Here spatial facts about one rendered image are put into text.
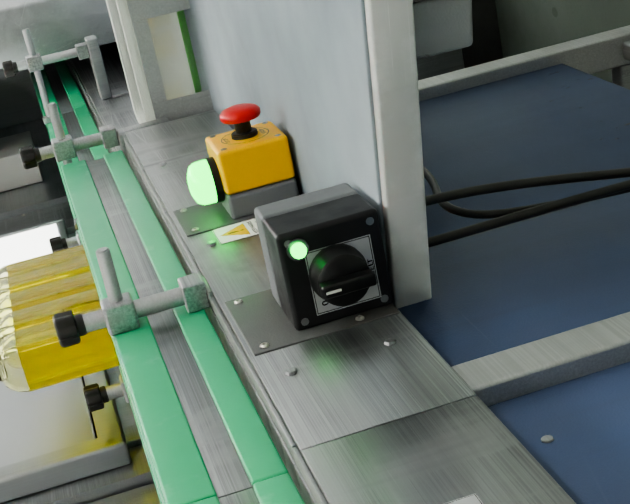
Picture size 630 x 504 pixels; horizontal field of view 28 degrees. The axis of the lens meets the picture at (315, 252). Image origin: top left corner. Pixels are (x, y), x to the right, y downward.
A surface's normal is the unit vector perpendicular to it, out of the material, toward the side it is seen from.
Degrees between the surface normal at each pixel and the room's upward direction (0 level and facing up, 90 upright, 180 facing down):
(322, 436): 90
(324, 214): 90
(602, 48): 90
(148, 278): 90
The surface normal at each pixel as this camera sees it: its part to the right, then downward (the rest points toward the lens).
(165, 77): 0.26, 0.31
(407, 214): 0.31, 0.56
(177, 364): -0.19, -0.91
